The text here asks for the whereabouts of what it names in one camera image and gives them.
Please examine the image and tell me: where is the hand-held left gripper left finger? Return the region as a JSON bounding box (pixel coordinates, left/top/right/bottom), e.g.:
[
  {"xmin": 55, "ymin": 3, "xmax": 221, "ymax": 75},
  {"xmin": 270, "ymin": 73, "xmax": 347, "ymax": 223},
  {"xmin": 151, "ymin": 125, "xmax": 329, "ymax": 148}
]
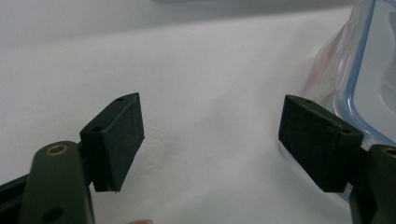
[{"xmin": 18, "ymin": 91, "xmax": 146, "ymax": 224}]

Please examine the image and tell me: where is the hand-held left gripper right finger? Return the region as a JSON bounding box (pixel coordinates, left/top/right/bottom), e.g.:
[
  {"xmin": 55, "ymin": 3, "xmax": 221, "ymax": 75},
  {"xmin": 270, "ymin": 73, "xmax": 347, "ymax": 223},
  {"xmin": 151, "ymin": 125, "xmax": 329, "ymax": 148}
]
[{"xmin": 277, "ymin": 94, "xmax": 396, "ymax": 224}]

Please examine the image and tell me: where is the clear plastic container blue rim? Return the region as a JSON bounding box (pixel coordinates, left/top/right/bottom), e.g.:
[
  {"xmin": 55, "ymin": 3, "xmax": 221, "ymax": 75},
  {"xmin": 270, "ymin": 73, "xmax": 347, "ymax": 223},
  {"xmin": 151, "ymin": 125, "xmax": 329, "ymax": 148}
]
[{"xmin": 300, "ymin": 0, "xmax": 396, "ymax": 204}]

